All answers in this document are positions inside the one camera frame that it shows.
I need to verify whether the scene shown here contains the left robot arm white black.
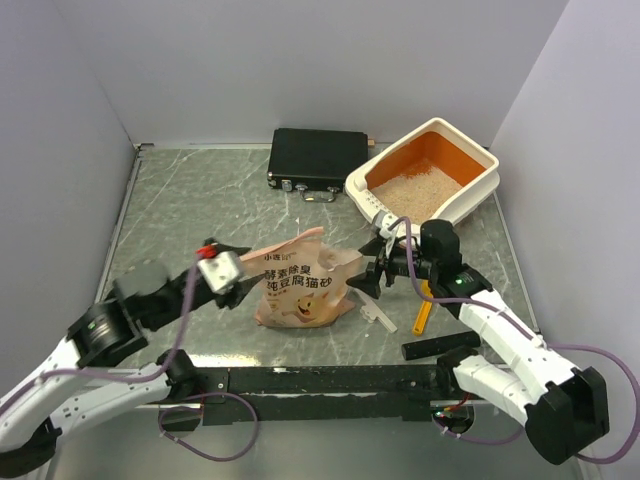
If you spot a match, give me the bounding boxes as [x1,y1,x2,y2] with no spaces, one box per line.
[1,239,258,479]

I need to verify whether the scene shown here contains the yellow plastic litter scoop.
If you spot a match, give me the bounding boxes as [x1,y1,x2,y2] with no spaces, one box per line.
[411,280,432,336]

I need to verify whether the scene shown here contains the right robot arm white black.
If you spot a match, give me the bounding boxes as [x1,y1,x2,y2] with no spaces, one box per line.
[347,211,610,465]

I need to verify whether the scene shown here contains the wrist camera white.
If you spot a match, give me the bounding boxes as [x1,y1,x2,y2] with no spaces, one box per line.
[372,210,406,240]
[196,247,245,294]

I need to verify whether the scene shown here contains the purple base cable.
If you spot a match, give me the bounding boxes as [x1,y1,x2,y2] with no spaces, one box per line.
[432,409,526,446]
[157,392,261,461]

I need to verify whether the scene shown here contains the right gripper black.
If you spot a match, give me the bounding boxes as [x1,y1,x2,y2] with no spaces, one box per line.
[346,235,437,299]

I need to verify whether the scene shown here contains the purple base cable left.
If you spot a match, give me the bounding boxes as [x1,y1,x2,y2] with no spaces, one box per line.
[157,392,261,461]

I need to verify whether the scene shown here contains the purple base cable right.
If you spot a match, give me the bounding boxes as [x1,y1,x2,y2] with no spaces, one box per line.
[432,409,526,446]

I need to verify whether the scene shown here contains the pink cat litter bag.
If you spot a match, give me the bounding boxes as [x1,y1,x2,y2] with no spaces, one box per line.
[241,227,363,329]

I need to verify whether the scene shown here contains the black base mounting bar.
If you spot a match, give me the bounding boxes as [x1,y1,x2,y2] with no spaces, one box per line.
[180,364,464,426]

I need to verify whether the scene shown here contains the cream orange litter box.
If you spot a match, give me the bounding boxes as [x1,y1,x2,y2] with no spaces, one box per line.
[345,118,500,226]

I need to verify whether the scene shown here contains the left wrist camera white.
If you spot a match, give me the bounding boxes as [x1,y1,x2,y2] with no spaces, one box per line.
[196,247,245,294]

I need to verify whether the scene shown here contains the beige bag sealing clip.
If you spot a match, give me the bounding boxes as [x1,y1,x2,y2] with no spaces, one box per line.
[354,290,397,333]

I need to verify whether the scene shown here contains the clean litter granules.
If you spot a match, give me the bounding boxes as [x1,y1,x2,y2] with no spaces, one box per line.
[372,167,462,224]

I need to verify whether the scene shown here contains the black carrying case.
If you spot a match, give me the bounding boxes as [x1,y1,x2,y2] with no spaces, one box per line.
[267,127,369,203]

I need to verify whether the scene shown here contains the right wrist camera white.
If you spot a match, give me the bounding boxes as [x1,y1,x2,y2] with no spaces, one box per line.
[372,210,406,240]

